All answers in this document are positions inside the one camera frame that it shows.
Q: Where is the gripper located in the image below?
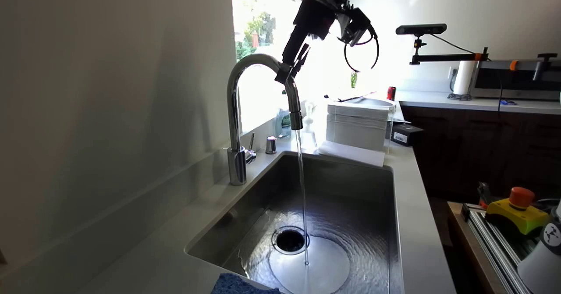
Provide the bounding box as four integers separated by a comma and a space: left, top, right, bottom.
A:
275, 0, 338, 84

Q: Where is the chrome gooseneck faucet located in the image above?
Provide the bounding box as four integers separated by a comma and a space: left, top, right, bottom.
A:
226, 53, 304, 186

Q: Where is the window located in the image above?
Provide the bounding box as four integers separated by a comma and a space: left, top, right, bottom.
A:
230, 0, 397, 133

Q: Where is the clear dish soap bottle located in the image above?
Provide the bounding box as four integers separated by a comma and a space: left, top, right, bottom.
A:
275, 90, 292, 139

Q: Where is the white foam soap dispenser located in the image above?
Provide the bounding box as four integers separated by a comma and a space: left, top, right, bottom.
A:
302, 103, 319, 151

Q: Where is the stack of white paper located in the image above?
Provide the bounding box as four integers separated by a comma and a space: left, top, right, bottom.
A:
325, 97, 398, 152

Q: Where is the small black box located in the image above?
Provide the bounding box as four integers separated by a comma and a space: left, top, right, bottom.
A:
390, 123, 425, 148

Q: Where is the stainless steel sink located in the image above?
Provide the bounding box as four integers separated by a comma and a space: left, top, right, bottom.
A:
186, 151, 405, 294

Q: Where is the paper towel roll on holder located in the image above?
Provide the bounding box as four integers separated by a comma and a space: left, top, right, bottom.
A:
447, 60, 477, 101

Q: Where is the dark wood cabinet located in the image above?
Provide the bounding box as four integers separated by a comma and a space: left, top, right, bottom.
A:
401, 105, 561, 203

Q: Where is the silver toaster oven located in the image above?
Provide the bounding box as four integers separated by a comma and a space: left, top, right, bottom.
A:
469, 59, 561, 101

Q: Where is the blue sponge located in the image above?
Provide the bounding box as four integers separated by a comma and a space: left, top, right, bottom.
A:
210, 273, 281, 294

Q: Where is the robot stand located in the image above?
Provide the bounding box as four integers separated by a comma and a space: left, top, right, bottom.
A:
447, 201, 561, 294

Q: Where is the yellow emergency stop button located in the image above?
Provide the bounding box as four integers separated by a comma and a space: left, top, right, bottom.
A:
484, 186, 551, 236

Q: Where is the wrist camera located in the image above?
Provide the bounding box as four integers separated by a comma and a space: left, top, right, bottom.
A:
337, 7, 374, 47

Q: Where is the chrome faucet handle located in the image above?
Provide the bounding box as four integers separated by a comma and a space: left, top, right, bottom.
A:
245, 132, 257, 164

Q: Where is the camera on mount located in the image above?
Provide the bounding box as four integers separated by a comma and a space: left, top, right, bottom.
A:
395, 23, 558, 82

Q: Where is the black cable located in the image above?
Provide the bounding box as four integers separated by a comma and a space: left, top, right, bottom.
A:
431, 34, 484, 57

